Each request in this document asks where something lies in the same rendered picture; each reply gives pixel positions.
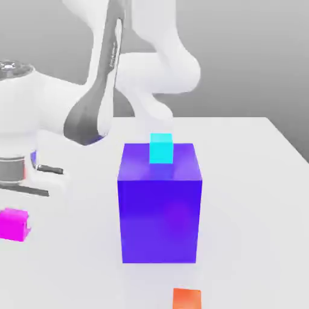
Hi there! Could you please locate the small magenta cube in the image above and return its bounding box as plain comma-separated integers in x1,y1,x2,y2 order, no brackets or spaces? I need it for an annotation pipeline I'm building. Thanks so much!
0,207,32,243

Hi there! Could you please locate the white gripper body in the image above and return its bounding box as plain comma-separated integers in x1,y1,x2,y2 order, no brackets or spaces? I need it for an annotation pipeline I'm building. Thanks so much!
0,181,71,214

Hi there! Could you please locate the small cyan cube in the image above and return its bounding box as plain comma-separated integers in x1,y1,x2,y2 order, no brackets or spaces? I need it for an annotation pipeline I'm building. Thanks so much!
148,132,174,165

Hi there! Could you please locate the large blue box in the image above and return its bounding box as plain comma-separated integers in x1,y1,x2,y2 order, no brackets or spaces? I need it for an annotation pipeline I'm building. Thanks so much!
116,142,203,264

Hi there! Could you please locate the small orange cube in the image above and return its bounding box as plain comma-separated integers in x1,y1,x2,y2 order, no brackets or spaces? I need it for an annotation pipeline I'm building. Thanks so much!
172,287,202,309

